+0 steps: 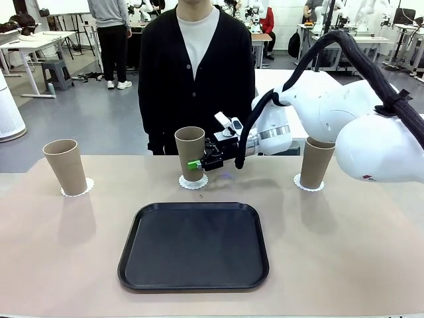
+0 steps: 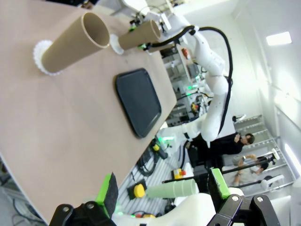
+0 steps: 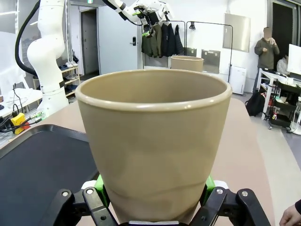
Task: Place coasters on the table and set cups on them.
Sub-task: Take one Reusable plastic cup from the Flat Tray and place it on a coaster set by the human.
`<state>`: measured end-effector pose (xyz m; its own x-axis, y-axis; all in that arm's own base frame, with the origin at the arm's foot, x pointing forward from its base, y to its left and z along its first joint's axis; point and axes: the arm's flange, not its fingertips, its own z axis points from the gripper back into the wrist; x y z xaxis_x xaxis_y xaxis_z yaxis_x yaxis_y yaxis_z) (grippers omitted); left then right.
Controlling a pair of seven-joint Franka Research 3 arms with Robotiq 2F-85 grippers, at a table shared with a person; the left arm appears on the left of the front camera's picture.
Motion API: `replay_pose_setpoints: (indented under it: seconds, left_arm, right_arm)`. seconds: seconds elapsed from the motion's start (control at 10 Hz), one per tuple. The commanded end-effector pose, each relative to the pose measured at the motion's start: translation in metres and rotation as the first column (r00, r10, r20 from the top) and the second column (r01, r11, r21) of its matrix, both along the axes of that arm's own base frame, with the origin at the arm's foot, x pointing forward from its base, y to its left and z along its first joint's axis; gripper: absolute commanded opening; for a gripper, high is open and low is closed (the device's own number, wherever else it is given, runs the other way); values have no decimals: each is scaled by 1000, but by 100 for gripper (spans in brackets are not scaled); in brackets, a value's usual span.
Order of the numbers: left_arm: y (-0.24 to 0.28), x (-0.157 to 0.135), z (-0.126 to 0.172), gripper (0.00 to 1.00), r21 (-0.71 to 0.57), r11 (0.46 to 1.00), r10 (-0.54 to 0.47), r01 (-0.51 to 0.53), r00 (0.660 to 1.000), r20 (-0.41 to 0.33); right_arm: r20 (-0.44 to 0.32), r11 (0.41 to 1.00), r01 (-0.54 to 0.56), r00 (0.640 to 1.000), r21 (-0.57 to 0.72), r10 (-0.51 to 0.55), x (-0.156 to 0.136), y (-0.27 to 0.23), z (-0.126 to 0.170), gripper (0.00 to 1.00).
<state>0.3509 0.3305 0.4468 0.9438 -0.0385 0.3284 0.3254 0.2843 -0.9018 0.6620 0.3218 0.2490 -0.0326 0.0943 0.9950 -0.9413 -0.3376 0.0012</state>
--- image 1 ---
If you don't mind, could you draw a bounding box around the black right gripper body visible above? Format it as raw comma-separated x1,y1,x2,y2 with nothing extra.
201,132,241,172

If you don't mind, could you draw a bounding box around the tan paper cup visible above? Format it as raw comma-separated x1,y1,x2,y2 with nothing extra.
299,136,337,189
174,126,207,184
42,138,88,196

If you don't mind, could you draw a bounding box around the white scalloped paper coaster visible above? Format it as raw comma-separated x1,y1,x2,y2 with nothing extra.
178,174,209,191
293,173,325,192
60,177,95,198

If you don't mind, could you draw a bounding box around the person's left forearm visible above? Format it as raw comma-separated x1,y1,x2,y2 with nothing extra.
237,82,256,113

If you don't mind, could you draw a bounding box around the person's right forearm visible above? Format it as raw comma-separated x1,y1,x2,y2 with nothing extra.
138,95,160,155

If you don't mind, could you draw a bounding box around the black plastic serving tray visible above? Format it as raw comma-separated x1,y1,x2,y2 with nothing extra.
117,201,270,293

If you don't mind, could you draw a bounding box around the person in black cardigan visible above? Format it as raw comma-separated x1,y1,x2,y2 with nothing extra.
138,0,256,156

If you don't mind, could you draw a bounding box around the white folding table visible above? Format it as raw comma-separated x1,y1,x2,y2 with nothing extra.
253,68,398,140

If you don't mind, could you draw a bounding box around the wood top desk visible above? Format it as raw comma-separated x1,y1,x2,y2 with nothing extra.
250,32,273,69

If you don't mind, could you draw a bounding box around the black backpack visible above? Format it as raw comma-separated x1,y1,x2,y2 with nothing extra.
288,28,301,58

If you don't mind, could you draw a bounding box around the person in red top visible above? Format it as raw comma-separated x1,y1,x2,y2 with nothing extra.
260,5,278,60

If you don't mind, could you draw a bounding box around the grey plastic stool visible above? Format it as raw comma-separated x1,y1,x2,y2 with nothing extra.
40,59,74,91

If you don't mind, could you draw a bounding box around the person in dark grey t-shirt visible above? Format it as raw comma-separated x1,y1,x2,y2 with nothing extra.
303,0,324,23

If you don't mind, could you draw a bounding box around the person in grey sweatshirt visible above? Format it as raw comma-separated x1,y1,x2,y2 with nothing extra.
86,0,133,90

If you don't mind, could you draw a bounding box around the black metal pole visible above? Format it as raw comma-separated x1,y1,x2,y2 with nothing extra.
313,0,335,72

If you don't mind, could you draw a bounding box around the white cylindrical appliance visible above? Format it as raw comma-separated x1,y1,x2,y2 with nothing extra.
0,71,27,142

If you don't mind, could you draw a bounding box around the long white desk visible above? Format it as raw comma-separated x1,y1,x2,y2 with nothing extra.
311,34,392,85

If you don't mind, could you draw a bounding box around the white adjustable desk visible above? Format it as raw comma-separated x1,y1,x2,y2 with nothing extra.
0,30,79,99

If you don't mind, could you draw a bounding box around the white board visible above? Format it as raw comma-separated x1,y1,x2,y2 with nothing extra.
35,0,82,16

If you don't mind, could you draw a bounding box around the dark brown bag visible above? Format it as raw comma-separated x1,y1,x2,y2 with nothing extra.
8,11,36,36

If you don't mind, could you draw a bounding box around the black monitor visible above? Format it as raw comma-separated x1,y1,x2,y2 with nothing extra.
393,7,417,26

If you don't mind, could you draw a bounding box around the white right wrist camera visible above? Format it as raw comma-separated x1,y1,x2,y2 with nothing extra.
213,111,244,137

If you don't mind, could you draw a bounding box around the black cable pile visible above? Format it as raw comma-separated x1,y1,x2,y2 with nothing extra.
78,71,103,82

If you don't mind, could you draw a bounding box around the black right arm cable sleeve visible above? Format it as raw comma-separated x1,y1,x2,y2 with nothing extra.
234,31,424,170

